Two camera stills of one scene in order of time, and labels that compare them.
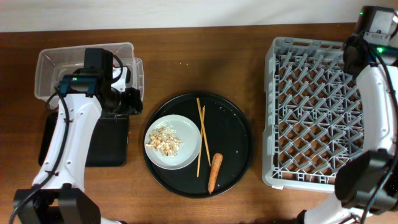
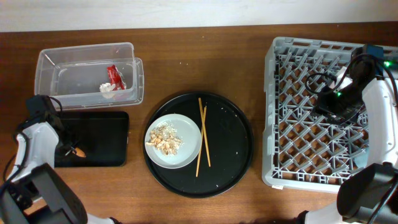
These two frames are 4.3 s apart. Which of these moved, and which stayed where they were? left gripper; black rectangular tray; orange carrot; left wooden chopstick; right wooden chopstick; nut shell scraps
Moved: orange carrot; left gripper
Stayed: black rectangular tray; right wooden chopstick; nut shell scraps; left wooden chopstick
